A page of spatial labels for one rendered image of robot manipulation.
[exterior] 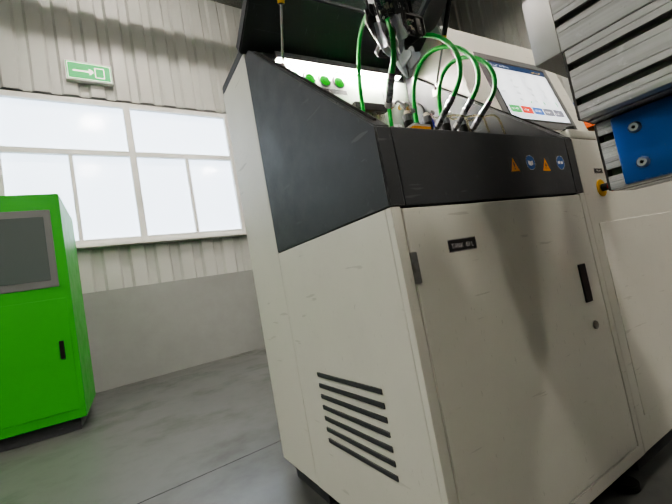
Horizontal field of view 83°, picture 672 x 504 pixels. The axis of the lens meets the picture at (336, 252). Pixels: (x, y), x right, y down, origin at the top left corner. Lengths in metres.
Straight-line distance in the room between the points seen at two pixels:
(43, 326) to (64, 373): 0.34
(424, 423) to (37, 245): 2.88
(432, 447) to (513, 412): 0.22
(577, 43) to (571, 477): 0.88
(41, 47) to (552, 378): 5.37
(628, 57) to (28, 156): 4.87
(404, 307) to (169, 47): 5.41
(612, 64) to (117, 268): 4.51
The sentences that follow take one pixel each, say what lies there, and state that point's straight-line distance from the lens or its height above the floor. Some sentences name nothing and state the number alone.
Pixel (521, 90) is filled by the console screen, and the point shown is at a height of 1.28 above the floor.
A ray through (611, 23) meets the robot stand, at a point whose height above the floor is 0.90.
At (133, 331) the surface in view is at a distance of 4.66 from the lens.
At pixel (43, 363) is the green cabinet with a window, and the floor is 0.48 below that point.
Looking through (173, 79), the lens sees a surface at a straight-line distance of 5.64.
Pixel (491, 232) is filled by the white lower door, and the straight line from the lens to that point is 0.91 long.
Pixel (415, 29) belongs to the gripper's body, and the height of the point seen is 1.33.
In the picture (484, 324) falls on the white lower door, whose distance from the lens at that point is 0.85.
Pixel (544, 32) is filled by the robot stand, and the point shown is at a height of 0.94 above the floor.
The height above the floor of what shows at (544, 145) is 0.92.
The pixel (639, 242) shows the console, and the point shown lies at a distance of 1.51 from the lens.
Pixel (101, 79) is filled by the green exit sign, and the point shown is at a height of 3.34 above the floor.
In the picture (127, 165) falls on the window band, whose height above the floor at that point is 2.38.
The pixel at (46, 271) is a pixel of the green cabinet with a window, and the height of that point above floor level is 1.08.
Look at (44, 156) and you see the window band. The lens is 5.00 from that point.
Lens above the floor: 0.67
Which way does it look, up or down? 4 degrees up
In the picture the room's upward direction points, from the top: 10 degrees counter-clockwise
